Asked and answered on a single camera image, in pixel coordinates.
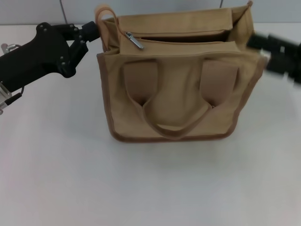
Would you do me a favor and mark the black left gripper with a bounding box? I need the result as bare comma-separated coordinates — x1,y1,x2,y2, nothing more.
0,21,101,92

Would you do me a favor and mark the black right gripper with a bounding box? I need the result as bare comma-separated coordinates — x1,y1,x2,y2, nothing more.
246,31,301,89

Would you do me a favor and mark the silver metal zipper pull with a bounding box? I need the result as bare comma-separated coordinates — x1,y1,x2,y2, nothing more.
125,31,145,50

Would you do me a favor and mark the khaki canvas food bag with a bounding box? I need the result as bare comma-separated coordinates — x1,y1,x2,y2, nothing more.
94,0,267,144

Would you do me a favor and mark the left gripper cable with plug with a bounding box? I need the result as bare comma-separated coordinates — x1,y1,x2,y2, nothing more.
0,43,25,105

